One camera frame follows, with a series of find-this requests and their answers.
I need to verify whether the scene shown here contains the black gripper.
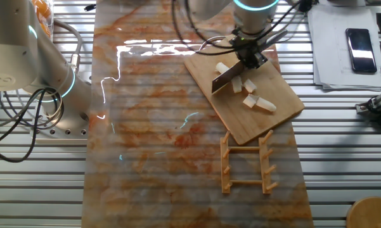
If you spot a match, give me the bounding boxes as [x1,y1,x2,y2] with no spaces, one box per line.
[233,30,269,70]

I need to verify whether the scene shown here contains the short white scallion piece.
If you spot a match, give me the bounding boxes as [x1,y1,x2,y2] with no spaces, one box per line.
[255,96,278,113]
[243,79,258,94]
[230,75,243,94]
[242,93,260,109]

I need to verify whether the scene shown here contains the steel kitchen knife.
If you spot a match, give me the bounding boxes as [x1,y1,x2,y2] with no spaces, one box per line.
[211,60,245,95]

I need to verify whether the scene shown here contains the wooden cutting board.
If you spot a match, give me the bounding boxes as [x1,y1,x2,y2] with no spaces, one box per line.
[183,33,306,146]

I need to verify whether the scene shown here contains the wooden peg rack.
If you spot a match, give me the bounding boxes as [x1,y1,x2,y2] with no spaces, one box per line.
[220,129,279,195]

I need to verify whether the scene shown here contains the black smartphone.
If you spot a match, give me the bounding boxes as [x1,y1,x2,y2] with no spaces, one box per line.
[345,27,378,73]

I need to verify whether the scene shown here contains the orange marble pattern mat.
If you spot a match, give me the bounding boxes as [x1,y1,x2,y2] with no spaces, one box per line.
[81,0,314,228]

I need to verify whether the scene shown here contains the round wooden disc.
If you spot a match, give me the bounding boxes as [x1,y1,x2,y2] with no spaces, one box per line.
[345,196,381,228]

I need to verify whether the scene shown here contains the clear plastic fruit carton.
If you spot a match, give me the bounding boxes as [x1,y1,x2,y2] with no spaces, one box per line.
[30,0,55,41]

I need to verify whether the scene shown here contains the orange fruit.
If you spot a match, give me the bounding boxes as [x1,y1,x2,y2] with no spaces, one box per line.
[39,20,54,37]
[31,0,53,19]

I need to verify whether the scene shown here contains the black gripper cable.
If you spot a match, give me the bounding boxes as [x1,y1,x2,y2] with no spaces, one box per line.
[171,0,242,57]
[184,0,240,50]

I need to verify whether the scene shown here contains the silver depth camera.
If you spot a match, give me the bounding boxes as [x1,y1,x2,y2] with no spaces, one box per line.
[354,91,381,127]

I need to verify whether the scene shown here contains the grey robot hose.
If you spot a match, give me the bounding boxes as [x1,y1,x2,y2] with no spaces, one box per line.
[53,18,83,74]

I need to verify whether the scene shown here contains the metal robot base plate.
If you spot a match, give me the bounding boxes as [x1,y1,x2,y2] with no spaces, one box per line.
[30,94,90,146]

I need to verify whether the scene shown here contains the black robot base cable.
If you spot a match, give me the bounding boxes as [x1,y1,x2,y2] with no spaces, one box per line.
[0,87,65,164]

